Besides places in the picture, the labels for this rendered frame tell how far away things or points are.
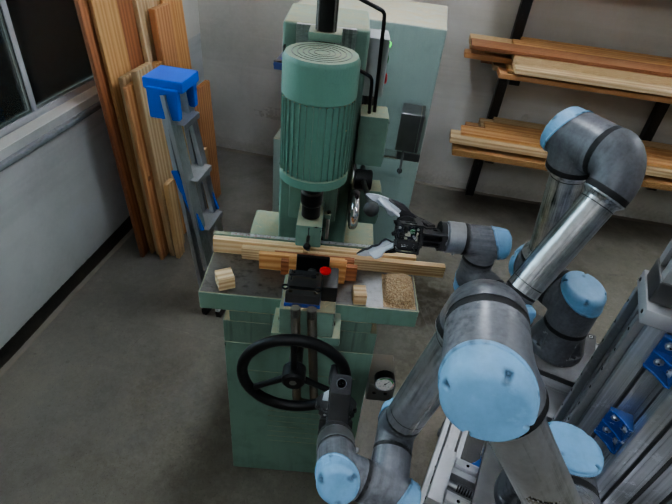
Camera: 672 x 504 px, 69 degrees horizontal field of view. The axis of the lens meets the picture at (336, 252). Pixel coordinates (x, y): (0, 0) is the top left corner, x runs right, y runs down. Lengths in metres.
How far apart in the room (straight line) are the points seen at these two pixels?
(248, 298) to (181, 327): 1.21
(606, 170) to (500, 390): 0.65
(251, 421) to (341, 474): 0.93
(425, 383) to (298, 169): 0.60
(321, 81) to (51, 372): 1.85
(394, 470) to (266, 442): 0.99
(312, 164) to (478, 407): 0.73
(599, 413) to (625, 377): 0.12
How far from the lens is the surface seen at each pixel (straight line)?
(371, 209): 1.05
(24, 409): 2.42
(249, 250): 1.43
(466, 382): 0.61
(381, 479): 0.94
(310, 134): 1.14
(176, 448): 2.14
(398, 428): 0.98
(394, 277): 1.39
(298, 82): 1.11
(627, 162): 1.15
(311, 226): 1.31
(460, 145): 3.24
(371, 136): 1.42
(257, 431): 1.84
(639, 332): 1.10
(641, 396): 1.19
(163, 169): 2.72
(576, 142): 1.19
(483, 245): 1.17
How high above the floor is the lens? 1.82
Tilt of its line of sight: 38 degrees down
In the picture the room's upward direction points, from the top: 7 degrees clockwise
